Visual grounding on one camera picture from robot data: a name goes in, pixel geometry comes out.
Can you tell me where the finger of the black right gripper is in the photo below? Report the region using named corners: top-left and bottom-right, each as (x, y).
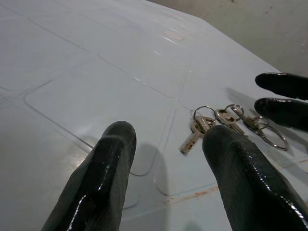
top-left (255, 72), bottom-right (308, 102)
top-left (254, 96), bottom-right (308, 133)

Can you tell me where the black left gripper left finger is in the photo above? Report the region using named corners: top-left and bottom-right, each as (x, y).
top-left (40, 121), bottom-right (137, 231)

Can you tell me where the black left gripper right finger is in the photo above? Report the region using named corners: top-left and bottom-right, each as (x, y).
top-left (202, 125), bottom-right (308, 231)

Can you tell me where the silver key bunch with rings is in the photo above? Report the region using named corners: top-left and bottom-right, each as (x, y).
top-left (180, 103), bottom-right (289, 155)

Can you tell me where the white plastic folding table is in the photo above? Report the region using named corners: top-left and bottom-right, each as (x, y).
top-left (0, 0), bottom-right (308, 231)

